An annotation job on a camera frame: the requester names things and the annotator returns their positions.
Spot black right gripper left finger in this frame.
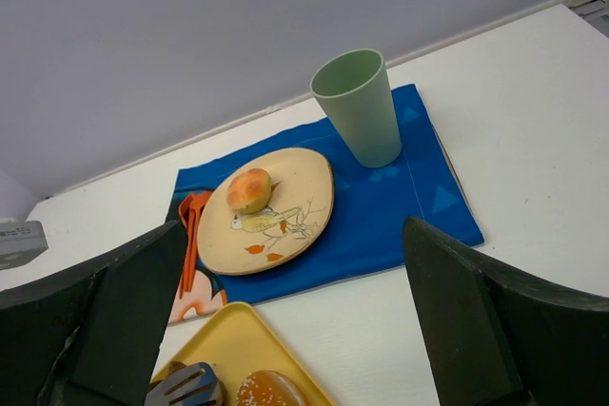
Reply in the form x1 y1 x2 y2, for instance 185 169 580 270
1 222 187 405

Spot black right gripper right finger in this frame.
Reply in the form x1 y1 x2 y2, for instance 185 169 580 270
403 217 608 405

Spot silver metal tongs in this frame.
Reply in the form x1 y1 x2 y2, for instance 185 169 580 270
145 362 226 406

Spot small golden bread roll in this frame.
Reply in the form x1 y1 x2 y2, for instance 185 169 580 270
226 168 272 214

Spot brown chocolate croissant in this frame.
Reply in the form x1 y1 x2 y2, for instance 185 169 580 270
149 360 186 390

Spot grey box device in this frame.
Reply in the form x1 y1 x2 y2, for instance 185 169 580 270
0 219 49 270

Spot yellow plastic tray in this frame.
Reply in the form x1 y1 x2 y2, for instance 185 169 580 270
171 301 335 406

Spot orange plastic spoon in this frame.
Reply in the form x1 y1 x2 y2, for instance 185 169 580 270
182 190 212 292

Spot orange plastic fork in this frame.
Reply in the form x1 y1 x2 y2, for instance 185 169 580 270
178 193 205 299

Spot blue printed cloth placemat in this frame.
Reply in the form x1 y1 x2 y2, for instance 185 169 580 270
167 85 483 323

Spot beige bird pattern plate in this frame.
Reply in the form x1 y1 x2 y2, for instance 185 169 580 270
197 147 334 276

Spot orange glazed sesame bun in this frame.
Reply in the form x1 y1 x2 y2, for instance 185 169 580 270
237 370 311 406

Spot green plastic cup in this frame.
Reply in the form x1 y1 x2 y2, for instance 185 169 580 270
310 48 402 168

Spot grey metal rail fixture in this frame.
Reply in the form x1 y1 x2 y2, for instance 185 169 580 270
567 0 608 36

